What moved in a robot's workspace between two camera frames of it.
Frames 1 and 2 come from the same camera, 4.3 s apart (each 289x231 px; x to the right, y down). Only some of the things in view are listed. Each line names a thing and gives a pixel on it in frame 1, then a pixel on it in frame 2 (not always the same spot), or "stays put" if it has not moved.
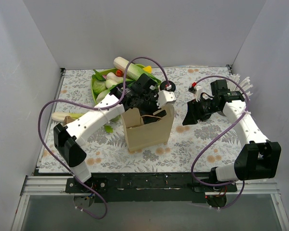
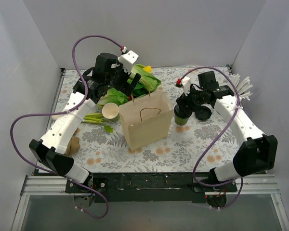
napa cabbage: x=134 y=69 stays put
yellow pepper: x=148 y=69 stays put
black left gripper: x=150 y=111 → x=124 y=78
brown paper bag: x=140 y=135 stays put
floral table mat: x=200 y=147 stays put
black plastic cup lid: x=162 y=85 → x=182 y=111
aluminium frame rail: x=55 y=186 stays put
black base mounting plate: x=150 y=188 stays put
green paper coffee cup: x=162 y=86 → x=180 y=121
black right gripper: x=195 y=109 → x=185 y=102
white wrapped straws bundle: x=244 y=84 stays put
